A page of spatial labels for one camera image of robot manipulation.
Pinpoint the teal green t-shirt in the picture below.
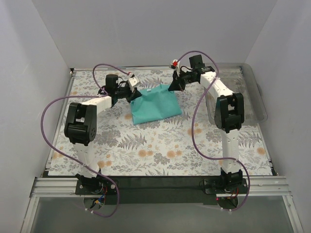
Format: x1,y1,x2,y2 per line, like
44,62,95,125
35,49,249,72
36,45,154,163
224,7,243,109
130,84,182,125

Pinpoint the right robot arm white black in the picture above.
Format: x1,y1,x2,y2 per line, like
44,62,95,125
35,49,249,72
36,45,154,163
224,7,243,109
168,55,244,193

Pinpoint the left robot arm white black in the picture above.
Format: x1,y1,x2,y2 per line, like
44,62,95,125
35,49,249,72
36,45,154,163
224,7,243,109
64,73,141,194

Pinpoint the floral patterned table mat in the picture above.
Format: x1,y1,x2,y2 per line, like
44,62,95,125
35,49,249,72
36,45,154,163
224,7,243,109
46,67,277,176

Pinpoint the clear plastic bin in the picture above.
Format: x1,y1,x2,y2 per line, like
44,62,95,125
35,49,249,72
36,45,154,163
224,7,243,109
218,63,267,125

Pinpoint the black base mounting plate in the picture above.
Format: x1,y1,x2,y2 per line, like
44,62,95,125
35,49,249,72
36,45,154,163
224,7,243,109
75,174,249,205

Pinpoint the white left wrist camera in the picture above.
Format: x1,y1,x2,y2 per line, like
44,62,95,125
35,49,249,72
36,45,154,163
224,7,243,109
127,72,140,91

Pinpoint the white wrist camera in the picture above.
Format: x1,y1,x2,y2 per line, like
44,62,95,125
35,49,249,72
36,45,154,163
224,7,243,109
127,72,140,91
169,59,180,76

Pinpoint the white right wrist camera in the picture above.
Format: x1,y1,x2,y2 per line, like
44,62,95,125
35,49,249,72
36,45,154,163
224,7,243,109
169,59,180,76

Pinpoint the aluminium frame rail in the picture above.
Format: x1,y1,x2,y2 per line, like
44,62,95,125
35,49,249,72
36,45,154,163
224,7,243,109
30,176,292,197

